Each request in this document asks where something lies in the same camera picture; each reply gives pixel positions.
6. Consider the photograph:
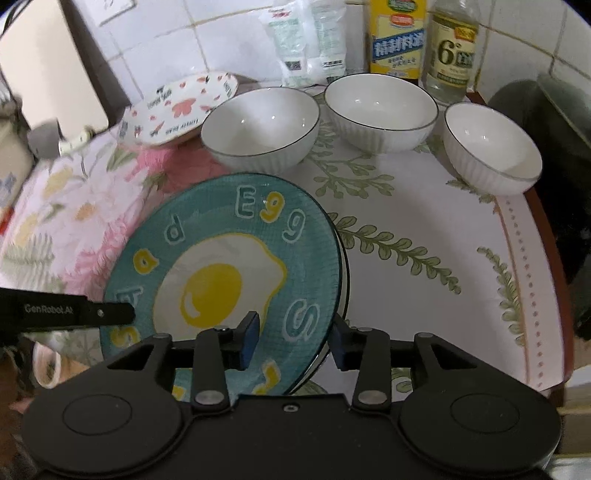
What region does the white cup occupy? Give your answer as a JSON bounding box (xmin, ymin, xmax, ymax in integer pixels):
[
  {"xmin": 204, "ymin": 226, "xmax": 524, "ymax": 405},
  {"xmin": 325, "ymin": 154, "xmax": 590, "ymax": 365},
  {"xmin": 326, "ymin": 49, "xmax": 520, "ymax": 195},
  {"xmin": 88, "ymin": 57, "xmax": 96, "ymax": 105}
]
[{"xmin": 32, "ymin": 343, "xmax": 62, "ymax": 389}]

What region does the teal fried egg plate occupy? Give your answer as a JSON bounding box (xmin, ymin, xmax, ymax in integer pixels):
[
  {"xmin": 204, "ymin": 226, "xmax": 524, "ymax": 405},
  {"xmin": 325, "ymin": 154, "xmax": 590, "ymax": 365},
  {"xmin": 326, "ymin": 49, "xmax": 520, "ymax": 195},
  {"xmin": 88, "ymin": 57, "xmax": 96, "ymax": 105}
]
[{"xmin": 100, "ymin": 173, "xmax": 341, "ymax": 397}]

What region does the yellow label cooking wine bottle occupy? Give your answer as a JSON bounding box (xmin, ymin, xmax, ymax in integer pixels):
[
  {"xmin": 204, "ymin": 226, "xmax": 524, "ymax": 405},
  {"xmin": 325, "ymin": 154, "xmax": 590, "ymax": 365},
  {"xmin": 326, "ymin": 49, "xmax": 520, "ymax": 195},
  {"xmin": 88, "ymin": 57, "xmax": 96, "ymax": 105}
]
[{"xmin": 369, "ymin": 0, "xmax": 427, "ymax": 84}]

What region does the white cutting board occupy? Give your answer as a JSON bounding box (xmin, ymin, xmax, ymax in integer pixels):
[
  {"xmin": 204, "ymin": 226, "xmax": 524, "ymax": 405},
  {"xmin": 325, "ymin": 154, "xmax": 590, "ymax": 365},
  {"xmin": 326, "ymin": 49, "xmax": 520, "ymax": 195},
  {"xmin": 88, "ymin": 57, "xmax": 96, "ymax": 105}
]
[{"xmin": 1, "ymin": 1, "xmax": 130, "ymax": 137}]

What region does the white rice cooker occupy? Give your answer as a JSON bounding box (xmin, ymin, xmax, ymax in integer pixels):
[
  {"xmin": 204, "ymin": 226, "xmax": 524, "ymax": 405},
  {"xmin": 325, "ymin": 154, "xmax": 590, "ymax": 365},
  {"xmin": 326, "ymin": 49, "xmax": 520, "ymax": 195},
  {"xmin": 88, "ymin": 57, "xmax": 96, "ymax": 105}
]
[{"xmin": 0, "ymin": 83, "xmax": 34, "ymax": 219}]

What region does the pink lovely bear plate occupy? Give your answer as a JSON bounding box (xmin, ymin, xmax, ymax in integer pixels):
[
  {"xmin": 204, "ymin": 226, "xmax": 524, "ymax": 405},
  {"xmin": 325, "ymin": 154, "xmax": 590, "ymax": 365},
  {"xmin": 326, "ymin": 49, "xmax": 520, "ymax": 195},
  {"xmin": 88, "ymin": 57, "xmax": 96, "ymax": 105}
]
[{"xmin": 117, "ymin": 71, "xmax": 238, "ymax": 148}]

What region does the black wok with lid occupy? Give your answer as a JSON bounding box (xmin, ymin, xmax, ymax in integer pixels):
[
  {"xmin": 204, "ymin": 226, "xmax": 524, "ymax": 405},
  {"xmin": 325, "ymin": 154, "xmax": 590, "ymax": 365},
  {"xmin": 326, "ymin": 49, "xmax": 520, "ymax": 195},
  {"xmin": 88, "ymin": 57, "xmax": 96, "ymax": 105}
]
[{"xmin": 488, "ymin": 74, "xmax": 590, "ymax": 340}]

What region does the white wall socket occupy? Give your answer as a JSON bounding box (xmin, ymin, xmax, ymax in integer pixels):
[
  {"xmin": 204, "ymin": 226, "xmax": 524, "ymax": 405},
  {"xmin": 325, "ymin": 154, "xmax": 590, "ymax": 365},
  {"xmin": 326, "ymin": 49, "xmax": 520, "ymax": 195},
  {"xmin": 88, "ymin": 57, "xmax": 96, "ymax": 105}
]
[{"xmin": 85, "ymin": 0, "xmax": 136, "ymax": 26}]

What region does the white Morning Honey plate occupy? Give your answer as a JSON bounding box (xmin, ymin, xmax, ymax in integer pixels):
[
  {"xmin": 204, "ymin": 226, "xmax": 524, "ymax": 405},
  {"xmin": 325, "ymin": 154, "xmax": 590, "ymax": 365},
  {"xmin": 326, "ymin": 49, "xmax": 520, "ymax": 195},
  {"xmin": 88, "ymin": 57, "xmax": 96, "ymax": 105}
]
[{"xmin": 287, "ymin": 227, "xmax": 351, "ymax": 396}]

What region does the grey cleaver white handle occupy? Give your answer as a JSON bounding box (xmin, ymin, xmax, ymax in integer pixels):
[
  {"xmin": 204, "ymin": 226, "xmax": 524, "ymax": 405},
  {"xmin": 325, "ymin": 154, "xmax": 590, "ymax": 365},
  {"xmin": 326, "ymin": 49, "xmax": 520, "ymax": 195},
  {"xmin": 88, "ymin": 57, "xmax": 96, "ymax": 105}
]
[{"xmin": 26, "ymin": 119, "xmax": 95, "ymax": 160}]

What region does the white salt bag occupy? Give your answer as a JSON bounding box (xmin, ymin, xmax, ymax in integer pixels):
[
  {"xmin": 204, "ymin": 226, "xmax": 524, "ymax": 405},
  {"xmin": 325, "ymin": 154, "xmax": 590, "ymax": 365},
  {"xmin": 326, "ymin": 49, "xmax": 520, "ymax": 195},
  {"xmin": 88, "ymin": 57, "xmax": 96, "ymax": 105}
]
[{"xmin": 259, "ymin": 1, "xmax": 346, "ymax": 89}]

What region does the floral tablecloth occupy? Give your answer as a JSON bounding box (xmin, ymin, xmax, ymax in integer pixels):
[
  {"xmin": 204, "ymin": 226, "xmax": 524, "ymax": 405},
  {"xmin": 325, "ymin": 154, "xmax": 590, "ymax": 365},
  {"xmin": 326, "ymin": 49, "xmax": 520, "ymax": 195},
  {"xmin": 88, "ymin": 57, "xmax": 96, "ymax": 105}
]
[{"xmin": 1, "ymin": 118, "xmax": 566, "ymax": 391}]

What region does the white ribbed bowl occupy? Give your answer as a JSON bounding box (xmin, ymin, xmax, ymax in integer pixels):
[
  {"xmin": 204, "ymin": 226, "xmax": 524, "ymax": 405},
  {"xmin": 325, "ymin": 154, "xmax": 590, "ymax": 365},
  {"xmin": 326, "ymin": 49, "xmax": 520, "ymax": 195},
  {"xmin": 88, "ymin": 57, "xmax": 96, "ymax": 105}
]
[
  {"xmin": 443, "ymin": 103, "xmax": 543, "ymax": 196},
  {"xmin": 201, "ymin": 87, "xmax": 321, "ymax": 175},
  {"xmin": 325, "ymin": 73, "xmax": 439, "ymax": 155}
]

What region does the clear white vinegar bottle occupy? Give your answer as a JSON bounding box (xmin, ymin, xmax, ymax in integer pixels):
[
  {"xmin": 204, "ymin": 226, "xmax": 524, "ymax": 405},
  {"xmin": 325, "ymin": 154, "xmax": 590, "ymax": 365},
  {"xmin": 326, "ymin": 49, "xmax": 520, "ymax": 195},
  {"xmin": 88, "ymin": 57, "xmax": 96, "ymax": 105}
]
[{"xmin": 423, "ymin": 0, "xmax": 480, "ymax": 105}]

